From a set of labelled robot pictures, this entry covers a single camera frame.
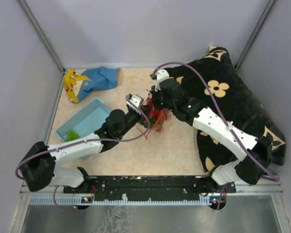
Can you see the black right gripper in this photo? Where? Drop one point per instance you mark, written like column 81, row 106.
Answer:
column 154, row 94

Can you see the grey slotted cable duct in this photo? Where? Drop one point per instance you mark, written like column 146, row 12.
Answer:
column 83, row 201

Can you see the green grape bunch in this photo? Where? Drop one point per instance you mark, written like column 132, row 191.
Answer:
column 72, row 135

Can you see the clear zip bag orange zipper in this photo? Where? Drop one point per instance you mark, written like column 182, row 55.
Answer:
column 155, row 119

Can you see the blue cloth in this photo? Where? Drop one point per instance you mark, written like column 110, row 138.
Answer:
column 100, row 78

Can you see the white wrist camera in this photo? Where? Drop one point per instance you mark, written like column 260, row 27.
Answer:
column 161, row 75
column 134, row 102

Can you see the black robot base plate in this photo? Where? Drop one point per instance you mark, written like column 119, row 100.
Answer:
column 144, row 188

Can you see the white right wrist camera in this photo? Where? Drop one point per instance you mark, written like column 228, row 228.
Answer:
column 161, row 75

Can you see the purple grape bunch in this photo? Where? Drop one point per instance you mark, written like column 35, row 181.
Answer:
column 149, row 104

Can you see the red strawberry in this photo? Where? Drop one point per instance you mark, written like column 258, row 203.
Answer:
column 166, row 114

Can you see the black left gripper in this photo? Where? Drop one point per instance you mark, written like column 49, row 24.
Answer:
column 142, row 117

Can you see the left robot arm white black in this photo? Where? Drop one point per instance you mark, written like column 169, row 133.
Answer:
column 42, row 165

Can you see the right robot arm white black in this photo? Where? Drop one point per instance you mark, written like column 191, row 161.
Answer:
column 254, row 155

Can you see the yellow pikachu plush toy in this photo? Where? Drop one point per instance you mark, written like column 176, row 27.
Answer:
column 73, row 82

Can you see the black floral pillow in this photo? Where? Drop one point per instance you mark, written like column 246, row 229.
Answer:
column 235, row 100

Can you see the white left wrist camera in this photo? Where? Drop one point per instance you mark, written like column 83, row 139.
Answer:
column 134, row 102

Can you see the light blue plastic basket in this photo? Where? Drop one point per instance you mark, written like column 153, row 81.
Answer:
column 86, row 120

